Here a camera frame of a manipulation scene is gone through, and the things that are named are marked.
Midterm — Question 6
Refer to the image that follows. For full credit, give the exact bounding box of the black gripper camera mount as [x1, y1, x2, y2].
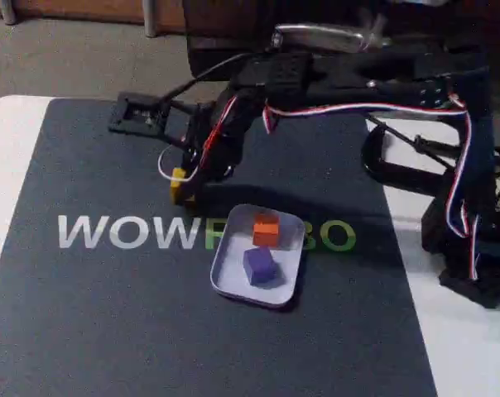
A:
[108, 92, 202, 146]

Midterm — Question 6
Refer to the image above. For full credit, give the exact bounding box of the black C-clamp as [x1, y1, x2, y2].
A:
[363, 126, 456, 194]

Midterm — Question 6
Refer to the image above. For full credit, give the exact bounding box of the chrome office chair base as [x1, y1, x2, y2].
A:
[272, 15, 394, 54]

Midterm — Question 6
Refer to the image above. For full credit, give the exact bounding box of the black desk mat with logo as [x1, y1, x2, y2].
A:
[0, 98, 440, 397]

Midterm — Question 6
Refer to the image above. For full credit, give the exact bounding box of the brown wooden furniture panel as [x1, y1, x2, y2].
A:
[0, 0, 185, 24]

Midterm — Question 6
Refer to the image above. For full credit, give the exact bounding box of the red white blue ribbon cable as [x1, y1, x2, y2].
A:
[262, 93, 482, 282]

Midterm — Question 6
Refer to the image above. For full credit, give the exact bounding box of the grey furniture leg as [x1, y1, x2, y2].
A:
[143, 0, 158, 38]
[0, 0, 18, 25]

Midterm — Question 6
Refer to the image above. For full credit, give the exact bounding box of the black box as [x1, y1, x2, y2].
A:
[182, 0, 276, 79]

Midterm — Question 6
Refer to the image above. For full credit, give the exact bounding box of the black camera cable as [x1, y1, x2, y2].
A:
[161, 52, 253, 103]

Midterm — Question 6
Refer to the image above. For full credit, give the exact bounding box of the orange cube block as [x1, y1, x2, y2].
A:
[252, 212, 281, 249]

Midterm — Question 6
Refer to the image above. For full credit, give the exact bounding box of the pale lavender rectangular tray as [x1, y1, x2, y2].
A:
[209, 203, 307, 309]

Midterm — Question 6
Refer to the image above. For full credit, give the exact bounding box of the yellow cube block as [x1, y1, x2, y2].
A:
[169, 165, 198, 208]

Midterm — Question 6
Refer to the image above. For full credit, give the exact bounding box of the purple cube block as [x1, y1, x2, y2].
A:
[242, 246, 285, 287]

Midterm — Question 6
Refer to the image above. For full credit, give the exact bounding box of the thin white wire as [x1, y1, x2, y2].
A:
[157, 146, 202, 182]

